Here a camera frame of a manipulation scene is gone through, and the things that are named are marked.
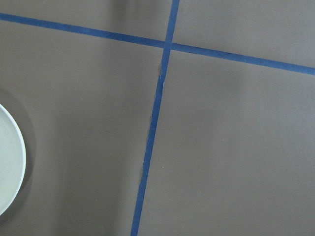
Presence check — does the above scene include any round white plate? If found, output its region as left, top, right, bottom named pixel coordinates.
left=0, top=106, right=26, bottom=214

